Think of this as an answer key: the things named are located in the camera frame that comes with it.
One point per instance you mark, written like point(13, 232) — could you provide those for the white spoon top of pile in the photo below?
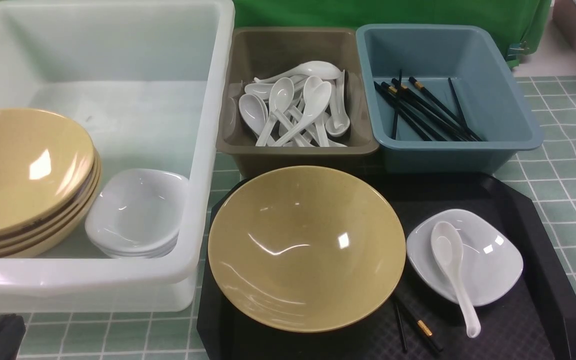
point(322, 69)

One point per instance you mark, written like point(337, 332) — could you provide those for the black chopstick far right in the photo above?
point(460, 112)

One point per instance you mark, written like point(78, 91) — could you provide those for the black chopstick gold band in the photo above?
point(418, 325)

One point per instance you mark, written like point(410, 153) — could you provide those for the upright black chopstick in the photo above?
point(396, 86)

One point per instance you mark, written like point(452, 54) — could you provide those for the white spoon upright pile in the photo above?
point(281, 96)

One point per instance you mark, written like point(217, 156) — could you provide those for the large white plastic tub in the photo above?
point(146, 79)

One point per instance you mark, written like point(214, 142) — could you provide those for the brown plastic bin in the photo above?
point(263, 52)

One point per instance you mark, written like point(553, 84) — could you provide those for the tan noodle bowl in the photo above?
point(306, 249)

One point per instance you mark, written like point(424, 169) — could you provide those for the black chopstick in bin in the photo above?
point(414, 122)

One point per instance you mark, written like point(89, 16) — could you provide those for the stacked tan bowl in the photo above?
point(43, 235)
point(44, 240)
point(44, 159)
point(41, 224)

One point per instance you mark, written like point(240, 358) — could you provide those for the thin black chopstick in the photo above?
point(401, 332)

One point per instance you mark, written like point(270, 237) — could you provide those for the white square dish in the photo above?
point(491, 264)

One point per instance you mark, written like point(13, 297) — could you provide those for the blue plastic bin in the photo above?
point(491, 100)

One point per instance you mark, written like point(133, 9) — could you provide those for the white spoon centre pile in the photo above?
point(316, 94)

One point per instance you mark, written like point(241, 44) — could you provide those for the white ceramic soup spoon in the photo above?
point(447, 248)

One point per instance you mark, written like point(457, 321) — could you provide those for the stacked white dish top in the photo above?
point(135, 210)

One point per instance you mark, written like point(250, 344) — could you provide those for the white spoon right pile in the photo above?
point(339, 122)

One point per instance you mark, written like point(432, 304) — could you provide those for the stacked tan bowl top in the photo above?
point(44, 159)

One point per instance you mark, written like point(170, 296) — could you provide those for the black chopstick gold tip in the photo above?
point(438, 104)

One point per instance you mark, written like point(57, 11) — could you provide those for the stacked tan bowl bottom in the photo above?
point(44, 240)

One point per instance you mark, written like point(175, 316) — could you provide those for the black serving tray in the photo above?
point(535, 320)

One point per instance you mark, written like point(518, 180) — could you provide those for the blue binder clip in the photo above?
point(516, 50)

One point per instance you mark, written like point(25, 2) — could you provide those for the white spoon left pile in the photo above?
point(254, 113)

